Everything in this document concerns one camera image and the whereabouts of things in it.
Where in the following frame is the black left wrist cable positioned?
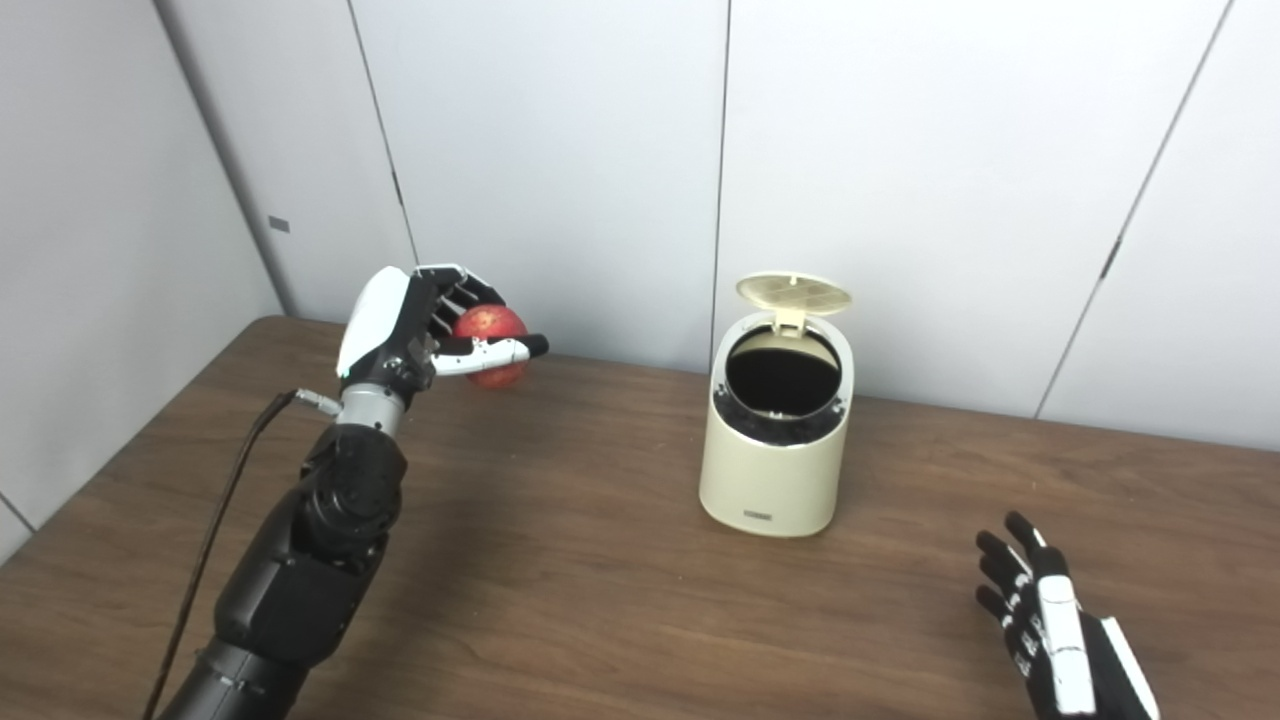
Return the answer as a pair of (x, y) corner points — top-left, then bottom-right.
(140, 388), (341, 720)

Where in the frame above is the cream round bin lid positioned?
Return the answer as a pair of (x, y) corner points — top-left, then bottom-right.
(736, 272), (853, 337)

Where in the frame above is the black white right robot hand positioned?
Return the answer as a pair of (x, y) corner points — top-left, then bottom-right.
(975, 511), (1163, 720)

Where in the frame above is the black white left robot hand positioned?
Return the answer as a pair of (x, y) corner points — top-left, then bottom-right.
(336, 264), (550, 411)

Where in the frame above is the cream-colored bin body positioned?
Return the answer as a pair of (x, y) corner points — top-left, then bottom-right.
(698, 310), (856, 538)

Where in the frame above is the red apple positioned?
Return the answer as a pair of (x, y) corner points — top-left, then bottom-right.
(452, 304), (531, 390)

